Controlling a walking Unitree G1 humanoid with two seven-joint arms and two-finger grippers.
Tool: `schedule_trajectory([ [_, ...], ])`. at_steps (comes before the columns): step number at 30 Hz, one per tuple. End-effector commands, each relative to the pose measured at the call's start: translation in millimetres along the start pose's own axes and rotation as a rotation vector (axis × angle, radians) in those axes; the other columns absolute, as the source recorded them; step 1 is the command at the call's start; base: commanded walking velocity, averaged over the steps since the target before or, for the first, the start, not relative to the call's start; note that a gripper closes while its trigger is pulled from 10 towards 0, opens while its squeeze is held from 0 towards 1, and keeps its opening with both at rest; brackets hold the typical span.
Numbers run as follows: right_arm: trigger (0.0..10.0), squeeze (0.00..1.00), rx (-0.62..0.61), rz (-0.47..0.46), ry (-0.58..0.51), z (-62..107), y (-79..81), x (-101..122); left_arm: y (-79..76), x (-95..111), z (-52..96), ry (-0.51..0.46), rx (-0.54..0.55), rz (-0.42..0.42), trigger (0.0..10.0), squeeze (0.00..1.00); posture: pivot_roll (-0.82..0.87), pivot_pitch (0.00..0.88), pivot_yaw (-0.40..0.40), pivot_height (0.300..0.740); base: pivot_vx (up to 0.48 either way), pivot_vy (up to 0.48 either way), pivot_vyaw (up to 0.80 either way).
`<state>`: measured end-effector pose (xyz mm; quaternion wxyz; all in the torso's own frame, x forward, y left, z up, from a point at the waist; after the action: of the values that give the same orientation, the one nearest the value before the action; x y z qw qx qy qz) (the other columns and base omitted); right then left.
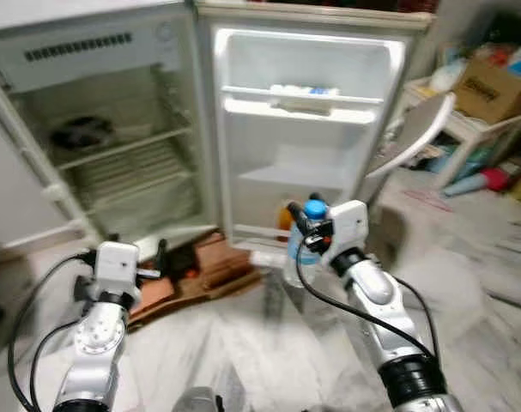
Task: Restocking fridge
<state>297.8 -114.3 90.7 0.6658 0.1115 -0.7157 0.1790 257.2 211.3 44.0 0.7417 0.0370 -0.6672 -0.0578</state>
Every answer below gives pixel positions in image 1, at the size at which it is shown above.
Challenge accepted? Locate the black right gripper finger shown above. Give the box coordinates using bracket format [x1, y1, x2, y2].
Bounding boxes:
[287, 203, 316, 238]

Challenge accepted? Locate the clear bottle with blue cap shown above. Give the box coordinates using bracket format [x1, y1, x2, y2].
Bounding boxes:
[283, 198, 328, 289]

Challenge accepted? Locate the red brick fridge base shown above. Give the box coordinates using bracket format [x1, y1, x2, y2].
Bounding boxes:
[127, 232, 263, 329]

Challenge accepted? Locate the white fridge door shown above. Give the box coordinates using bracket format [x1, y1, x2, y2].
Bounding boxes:
[196, 3, 435, 251]

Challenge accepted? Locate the small white fridge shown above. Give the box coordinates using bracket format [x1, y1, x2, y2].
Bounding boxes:
[0, 0, 222, 251]

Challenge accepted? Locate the white and blue flat pack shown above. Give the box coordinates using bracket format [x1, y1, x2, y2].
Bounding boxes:
[270, 83, 341, 98]

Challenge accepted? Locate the grey robot left knee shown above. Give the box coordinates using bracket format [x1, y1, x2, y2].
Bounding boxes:
[172, 386, 227, 412]

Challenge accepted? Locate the dark round bowl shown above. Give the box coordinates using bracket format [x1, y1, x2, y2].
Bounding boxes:
[49, 115, 117, 154]

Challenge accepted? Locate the light blue bottle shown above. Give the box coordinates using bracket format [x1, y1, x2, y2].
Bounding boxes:
[444, 174, 489, 199]

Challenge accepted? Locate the white plastic rack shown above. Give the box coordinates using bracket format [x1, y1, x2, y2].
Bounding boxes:
[405, 77, 521, 191]

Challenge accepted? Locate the white plastic bag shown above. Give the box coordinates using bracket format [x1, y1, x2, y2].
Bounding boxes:
[428, 59, 468, 94]

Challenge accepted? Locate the brown cardboard box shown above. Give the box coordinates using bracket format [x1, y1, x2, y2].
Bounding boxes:
[452, 58, 521, 124]

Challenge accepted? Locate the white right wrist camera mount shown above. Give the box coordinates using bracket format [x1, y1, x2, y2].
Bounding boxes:
[324, 200, 370, 258]

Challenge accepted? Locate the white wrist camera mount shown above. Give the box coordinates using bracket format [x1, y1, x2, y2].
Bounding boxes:
[324, 200, 370, 258]
[94, 241, 142, 301]

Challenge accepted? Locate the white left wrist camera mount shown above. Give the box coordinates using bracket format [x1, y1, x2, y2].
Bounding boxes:
[94, 241, 142, 301]

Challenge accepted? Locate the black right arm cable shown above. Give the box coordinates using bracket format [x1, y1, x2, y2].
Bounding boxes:
[293, 221, 442, 358]

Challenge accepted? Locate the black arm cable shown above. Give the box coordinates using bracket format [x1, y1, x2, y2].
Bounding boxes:
[293, 221, 442, 358]
[6, 251, 99, 412]

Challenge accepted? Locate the wire fridge shelf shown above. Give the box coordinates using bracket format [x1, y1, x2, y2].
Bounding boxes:
[56, 126, 194, 171]

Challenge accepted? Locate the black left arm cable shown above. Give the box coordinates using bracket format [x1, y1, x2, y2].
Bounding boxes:
[6, 251, 99, 412]

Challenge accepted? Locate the grey folding chair white frame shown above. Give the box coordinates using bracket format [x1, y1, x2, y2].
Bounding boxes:
[363, 92, 457, 203]

